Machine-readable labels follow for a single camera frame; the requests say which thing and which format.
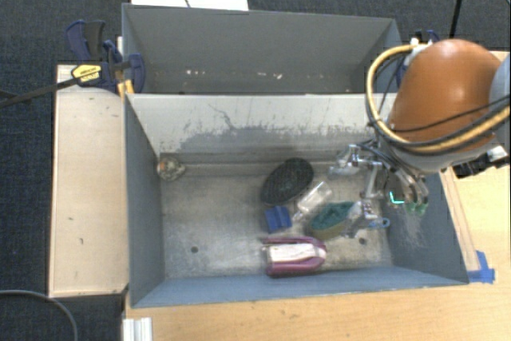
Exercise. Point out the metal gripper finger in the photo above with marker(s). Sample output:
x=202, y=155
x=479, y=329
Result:
x=366, y=211
x=352, y=163

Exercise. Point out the blue ridged block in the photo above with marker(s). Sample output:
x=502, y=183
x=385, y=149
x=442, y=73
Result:
x=277, y=219

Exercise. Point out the black round mesh disc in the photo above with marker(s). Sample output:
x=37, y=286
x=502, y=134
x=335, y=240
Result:
x=286, y=180

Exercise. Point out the clear plastic bottle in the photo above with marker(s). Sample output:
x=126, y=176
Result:
x=315, y=197

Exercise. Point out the grey lumpy stone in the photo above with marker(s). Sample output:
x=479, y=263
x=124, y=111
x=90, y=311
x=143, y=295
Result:
x=171, y=168

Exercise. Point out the pale wood board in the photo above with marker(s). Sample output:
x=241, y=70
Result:
x=88, y=191

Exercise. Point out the grey metal bin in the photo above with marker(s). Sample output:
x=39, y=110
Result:
x=223, y=219

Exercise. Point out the black cylinder on white bracket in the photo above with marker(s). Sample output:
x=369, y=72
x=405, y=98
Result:
x=471, y=167

